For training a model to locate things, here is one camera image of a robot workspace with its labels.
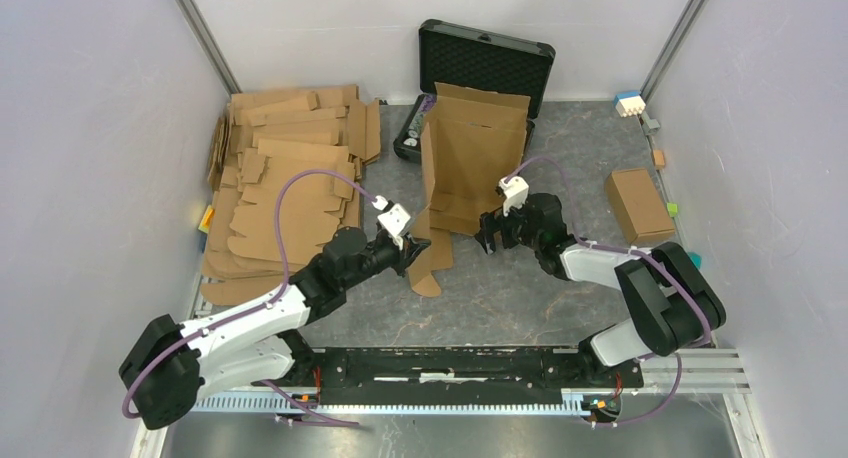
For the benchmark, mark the orange yellow block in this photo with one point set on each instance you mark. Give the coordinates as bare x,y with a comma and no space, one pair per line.
204,226

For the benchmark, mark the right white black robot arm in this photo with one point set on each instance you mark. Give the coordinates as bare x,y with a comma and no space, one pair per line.
670,303

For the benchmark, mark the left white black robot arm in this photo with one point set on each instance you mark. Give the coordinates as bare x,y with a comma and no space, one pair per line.
172,366

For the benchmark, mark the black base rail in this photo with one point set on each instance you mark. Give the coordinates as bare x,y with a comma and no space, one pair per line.
419,376

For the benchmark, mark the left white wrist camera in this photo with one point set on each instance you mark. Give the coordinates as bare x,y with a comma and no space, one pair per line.
393,218

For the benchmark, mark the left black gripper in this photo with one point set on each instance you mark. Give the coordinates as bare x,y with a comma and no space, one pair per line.
411,248

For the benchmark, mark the grey small block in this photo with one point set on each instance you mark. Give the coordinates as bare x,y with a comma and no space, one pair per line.
649,126

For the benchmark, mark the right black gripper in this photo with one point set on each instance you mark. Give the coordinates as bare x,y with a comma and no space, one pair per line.
488,227

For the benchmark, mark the teal small cube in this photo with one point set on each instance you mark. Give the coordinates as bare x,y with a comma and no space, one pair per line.
696,259

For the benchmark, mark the folded closed cardboard box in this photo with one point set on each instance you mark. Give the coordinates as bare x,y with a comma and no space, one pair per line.
638,208

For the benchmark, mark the black poker chip case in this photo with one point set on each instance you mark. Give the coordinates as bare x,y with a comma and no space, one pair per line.
469,57

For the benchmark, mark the blue white toy block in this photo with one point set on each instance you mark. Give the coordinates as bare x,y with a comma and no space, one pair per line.
629,103

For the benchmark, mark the cardboard box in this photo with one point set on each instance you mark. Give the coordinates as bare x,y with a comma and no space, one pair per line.
638,208
470,140

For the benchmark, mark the stack of flat cardboard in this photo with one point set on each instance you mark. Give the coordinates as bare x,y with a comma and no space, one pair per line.
281,165

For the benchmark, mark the small wooden cube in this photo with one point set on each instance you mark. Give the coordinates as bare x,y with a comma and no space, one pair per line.
659,159

